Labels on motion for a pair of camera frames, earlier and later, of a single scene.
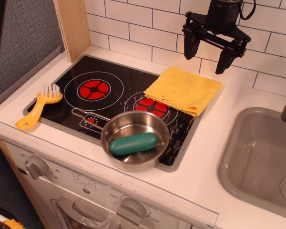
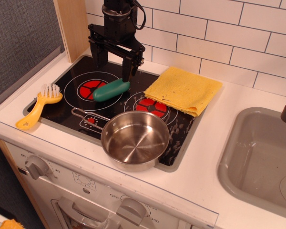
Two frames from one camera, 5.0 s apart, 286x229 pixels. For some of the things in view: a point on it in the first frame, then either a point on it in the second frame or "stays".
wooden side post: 72,18 stays
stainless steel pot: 126,124 stays
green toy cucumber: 138,141 to 110,90
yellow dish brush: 49,94 stays
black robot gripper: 219,26 to 119,35
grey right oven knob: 132,211 stays
